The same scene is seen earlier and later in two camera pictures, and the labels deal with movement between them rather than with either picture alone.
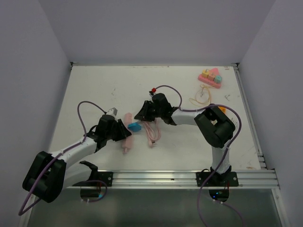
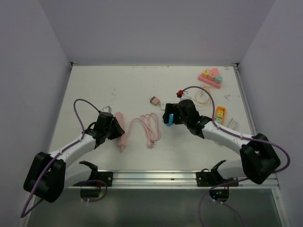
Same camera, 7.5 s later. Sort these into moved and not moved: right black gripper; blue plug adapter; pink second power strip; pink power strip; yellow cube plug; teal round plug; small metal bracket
Moved: right black gripper; pink power strip; blue plug adapter
Not moved: teal round plug; small metal bracket; pink second power strip; yellow cube plug
